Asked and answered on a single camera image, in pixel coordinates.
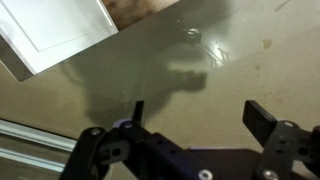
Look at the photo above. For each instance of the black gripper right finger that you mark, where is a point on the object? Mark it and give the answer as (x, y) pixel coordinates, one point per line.
(283, 142)

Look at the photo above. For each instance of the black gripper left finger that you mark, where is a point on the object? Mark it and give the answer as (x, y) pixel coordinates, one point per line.
(148, 156)

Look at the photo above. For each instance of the white cabinet door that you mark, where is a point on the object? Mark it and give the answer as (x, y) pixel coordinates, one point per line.
(44, 33)

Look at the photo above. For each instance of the aluminium frame rail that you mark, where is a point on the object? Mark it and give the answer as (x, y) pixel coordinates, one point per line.
(34, 146)

